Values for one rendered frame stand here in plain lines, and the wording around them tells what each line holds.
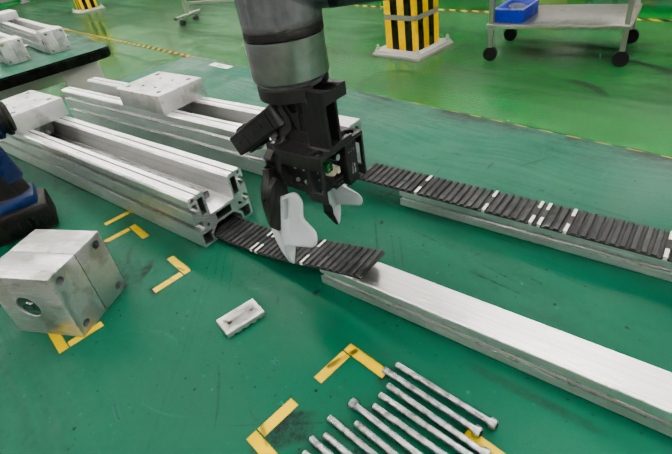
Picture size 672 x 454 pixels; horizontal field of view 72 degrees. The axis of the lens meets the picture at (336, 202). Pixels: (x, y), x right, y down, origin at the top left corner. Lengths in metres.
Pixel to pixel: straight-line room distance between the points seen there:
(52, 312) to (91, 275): 0.06
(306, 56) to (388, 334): 0.30
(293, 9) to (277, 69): 0.05
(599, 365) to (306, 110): 0.35
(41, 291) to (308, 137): 0.36
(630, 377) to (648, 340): 0.08
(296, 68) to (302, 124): 0.06
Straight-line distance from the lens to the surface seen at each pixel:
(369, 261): 0.54
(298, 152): 0.46
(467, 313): 0.50
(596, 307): 0.57
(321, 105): 0.43
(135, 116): 1.13
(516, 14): 3.65
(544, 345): 0.49
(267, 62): 0.43
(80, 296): 0.65
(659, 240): 0.63
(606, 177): 0.79
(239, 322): 0.57
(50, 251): 0.66
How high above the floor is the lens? 1.18
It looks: 33 degrees down
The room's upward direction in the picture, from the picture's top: 10 degrees counter-clockwise
